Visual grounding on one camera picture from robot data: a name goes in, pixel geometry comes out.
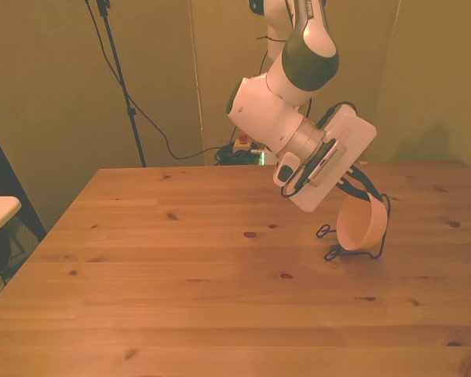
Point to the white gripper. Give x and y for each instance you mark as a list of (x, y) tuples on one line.
[(353, 133)]

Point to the pink plastic bowl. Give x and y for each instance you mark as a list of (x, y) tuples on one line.
[(361, 225)]

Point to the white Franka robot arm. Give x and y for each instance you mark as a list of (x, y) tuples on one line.
[(267, 118)]

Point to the green lit controller box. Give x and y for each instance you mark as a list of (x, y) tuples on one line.
[(262, 158)]

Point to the yellow emergency stop button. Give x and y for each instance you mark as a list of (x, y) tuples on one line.
[(242, 144)]

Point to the black tripod stand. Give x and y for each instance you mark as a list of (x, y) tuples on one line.
[(119, 74)]

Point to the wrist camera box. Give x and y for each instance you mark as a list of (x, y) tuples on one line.
[(327, 163)]

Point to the black shelf frame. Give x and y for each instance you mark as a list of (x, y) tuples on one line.
[(13, 184)]

